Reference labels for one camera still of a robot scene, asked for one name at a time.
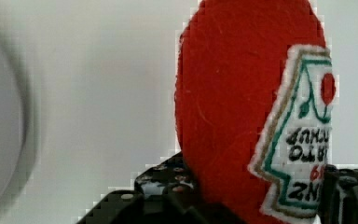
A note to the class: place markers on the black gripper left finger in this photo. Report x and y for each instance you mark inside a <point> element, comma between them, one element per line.
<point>167,193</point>

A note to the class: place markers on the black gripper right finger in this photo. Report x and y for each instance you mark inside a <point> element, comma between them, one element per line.
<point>339,203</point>

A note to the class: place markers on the red felt ketchup bottle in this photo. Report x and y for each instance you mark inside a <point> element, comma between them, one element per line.
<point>253,105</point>

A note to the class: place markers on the lavender round plate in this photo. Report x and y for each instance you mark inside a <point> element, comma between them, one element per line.
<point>16,98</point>

